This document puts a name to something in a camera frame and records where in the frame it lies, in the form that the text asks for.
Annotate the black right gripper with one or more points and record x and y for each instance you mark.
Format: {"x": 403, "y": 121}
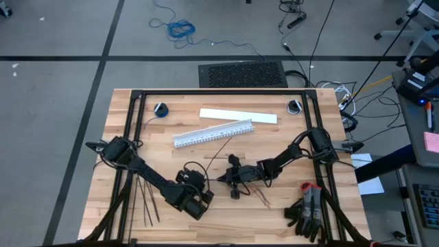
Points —
{"x": 254, "y": 173}

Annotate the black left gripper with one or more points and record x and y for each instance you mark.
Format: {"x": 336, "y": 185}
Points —
{"x": 188, "y": 202}

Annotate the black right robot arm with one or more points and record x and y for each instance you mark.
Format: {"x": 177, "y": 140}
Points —
{"x": 291, "y": 153}

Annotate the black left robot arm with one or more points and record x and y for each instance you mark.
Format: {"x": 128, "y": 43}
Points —
{"x": 151, "y": 173}

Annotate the grey work glove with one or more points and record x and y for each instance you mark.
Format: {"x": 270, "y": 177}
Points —
{"x": 313, "y": 206}
{"x": 296, "y": 219}

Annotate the black floor mat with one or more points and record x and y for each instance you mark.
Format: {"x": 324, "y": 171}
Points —
{"x": 243, "y": 73}

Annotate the white paper sheet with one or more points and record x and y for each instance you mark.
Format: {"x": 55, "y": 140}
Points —
{"x": 372, "y": 187}

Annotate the dark blue bar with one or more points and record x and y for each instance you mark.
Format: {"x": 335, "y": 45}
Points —
{"x": 384, "y": 164}

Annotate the black power strip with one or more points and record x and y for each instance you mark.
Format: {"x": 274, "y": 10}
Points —
{"x": 296, "y": 21}

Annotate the black plug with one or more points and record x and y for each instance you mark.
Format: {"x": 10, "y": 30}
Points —
{"x": 399, "y": 235}

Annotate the grey desk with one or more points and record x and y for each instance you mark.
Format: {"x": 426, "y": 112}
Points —
{"x": 408, "y": 206}
{"x": 411, "y": 137}

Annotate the black keyboard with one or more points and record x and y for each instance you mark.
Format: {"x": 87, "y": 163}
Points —
{"x": 428, "y": 206}

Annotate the black label printer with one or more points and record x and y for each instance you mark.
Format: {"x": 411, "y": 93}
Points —
{"x": 411, "y": 85}

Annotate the pink sticky notes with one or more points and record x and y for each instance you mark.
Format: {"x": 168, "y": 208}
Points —
{"x": 431, "y": 142}

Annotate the marker pen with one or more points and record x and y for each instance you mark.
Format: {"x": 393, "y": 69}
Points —
{"x": 429, "y": 116}

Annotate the grey office chair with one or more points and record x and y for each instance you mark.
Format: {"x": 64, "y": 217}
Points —
{"x": 425, "y": 34}

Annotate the black chair caster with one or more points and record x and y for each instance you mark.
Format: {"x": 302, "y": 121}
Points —
{"x": 5, "y": 12}

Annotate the white flat duct cover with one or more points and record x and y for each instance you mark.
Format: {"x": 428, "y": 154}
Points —
{"x": 240, "y": 116}

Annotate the black aluminium table frame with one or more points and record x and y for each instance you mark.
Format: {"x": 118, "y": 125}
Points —
{"x": 223, "y": 92}

